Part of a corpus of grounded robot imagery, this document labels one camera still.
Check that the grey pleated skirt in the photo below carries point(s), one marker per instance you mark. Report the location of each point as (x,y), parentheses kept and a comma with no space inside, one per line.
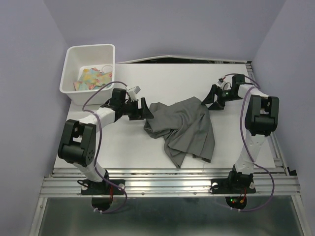
(186,128)

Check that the pastel tie-dye skirt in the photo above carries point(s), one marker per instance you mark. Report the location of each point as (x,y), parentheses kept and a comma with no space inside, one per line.
(94,78)

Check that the white plastic bin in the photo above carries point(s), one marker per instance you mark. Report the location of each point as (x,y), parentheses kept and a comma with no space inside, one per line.
(86,56)

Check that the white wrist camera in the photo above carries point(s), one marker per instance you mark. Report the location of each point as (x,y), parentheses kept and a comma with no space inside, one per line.
(132,92)
(224,85)

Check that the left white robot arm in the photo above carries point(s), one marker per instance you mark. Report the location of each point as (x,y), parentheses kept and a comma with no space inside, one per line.
(78,142)

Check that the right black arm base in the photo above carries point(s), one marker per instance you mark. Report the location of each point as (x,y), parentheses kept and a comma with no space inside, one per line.
(225,186)

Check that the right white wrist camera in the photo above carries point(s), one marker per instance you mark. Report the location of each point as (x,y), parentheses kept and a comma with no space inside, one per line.
(224,85)

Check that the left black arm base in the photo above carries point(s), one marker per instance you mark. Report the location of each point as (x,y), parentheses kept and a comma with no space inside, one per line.
(102,194)

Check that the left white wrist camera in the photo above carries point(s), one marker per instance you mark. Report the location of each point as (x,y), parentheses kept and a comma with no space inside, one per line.
(132,92)

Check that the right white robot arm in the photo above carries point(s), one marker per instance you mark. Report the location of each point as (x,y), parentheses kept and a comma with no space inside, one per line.
(258,119)

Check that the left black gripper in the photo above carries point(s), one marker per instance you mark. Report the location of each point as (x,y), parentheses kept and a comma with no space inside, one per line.
(137,115)

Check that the aluminium rail frame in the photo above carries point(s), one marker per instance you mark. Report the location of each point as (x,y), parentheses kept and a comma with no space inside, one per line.
(163,200)

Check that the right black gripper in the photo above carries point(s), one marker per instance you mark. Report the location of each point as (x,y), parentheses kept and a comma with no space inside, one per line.
(209,99)

